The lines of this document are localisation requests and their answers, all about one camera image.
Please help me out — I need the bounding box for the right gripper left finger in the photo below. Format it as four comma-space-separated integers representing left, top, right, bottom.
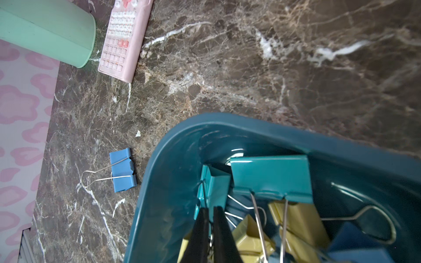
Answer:
180, 208, 209, 263

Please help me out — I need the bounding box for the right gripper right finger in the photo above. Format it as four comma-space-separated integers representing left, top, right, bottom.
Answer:
213, 207, 243, 263

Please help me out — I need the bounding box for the blue binder clip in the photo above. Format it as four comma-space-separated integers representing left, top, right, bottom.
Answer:
81, 147, 138, 193

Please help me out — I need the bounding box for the teal plastic storage box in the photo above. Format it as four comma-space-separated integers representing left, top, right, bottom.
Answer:
124, 113, 421, 263

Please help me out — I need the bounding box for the large teal binder clip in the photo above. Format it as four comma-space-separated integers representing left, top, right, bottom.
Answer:
230, 155, 314, 204

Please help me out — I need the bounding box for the pink calculator on table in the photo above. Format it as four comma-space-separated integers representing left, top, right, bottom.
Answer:
98, 0, 153, 83

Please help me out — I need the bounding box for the mint green pen cup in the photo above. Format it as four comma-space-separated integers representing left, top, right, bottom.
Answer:
1, 1, 96, 68

